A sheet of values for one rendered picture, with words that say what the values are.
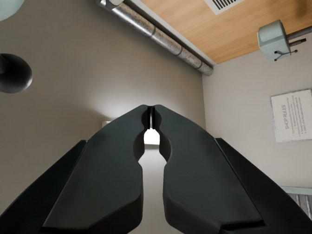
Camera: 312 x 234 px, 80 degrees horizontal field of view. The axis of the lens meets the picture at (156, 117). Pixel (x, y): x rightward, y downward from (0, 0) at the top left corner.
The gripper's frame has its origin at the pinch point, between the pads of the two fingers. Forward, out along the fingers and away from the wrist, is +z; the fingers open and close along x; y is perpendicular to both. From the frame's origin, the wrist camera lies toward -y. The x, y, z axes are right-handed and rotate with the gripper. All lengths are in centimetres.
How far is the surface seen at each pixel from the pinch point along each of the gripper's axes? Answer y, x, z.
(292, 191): 186, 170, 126
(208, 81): 113, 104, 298
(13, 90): 1.0, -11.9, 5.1
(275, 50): 36, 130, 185
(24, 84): 0.6, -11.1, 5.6
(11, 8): -4.9, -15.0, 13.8
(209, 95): 133, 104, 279
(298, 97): 97, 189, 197
